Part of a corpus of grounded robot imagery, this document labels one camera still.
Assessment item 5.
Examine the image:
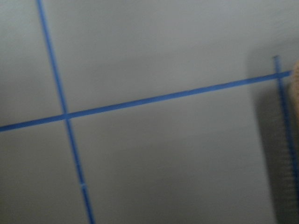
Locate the brown wicker basket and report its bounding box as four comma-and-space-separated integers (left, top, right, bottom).
289, 60, 299, 213

